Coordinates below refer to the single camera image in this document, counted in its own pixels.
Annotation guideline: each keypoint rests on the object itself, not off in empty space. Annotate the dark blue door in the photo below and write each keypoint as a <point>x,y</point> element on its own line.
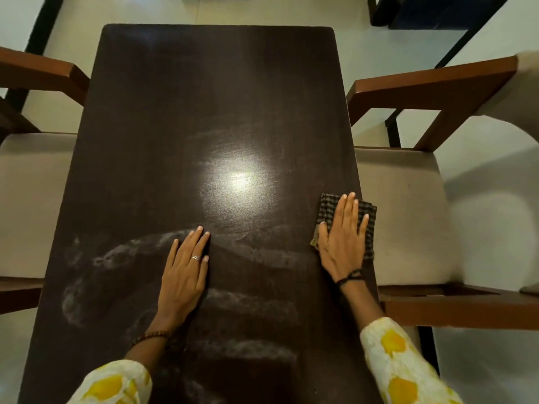
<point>433,12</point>

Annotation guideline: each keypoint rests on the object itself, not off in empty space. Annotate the person's right hand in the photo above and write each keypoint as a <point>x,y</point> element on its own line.
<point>343,248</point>

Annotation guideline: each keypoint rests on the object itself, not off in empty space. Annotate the dark checkered cleaning cloth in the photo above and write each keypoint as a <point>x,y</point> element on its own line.
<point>326,204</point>

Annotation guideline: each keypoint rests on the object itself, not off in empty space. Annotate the dark brown table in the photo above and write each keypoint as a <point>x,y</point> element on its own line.
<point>189,100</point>

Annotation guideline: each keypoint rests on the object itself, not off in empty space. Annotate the person's left forearm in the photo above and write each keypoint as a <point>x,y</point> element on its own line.
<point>147,353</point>

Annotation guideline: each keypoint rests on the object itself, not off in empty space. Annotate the wooden chair with beige cushion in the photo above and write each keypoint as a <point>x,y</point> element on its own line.
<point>404,214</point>
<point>29,185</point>

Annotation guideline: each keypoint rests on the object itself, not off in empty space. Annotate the person's left hand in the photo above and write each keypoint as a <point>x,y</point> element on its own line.
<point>183,281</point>

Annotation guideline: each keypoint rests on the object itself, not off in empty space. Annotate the person's right forearm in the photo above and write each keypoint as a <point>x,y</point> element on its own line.
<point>362,302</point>

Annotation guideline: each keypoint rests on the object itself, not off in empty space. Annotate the white and yellow patterned garment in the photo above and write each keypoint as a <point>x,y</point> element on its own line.
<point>396,366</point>

